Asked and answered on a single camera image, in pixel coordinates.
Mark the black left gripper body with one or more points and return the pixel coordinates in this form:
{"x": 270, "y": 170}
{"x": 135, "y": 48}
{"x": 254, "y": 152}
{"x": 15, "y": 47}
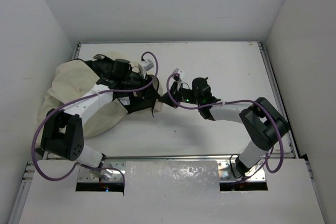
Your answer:
{"x": 143, "y": 87}

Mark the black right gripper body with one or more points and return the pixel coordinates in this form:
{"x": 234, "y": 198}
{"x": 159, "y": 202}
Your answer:
{"x": 185, "y": 95}

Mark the cream jacket with black lining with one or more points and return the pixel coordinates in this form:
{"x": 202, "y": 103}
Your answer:
{"x": 75, "y": 78}

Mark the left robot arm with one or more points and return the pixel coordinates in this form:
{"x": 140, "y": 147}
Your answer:
{"x": 88, "y": 98}

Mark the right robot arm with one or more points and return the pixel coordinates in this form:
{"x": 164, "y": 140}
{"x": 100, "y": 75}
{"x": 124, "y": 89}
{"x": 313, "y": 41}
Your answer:
{"x": 262, "y": 121}

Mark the white foreground cover panel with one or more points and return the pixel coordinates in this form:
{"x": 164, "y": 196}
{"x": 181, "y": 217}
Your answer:
{"x": 289, "y": 198}

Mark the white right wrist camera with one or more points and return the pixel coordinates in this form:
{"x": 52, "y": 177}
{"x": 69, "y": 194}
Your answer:
{"x": 179, "y": 75}

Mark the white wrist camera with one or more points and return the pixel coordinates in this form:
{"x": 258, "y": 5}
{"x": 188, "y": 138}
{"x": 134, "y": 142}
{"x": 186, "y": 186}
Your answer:
{"x": 144, "y": 66}
{"x": 179, "y": 75}

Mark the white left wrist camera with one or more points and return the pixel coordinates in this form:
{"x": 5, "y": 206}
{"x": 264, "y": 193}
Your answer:
{"x": 144, "y": 66}

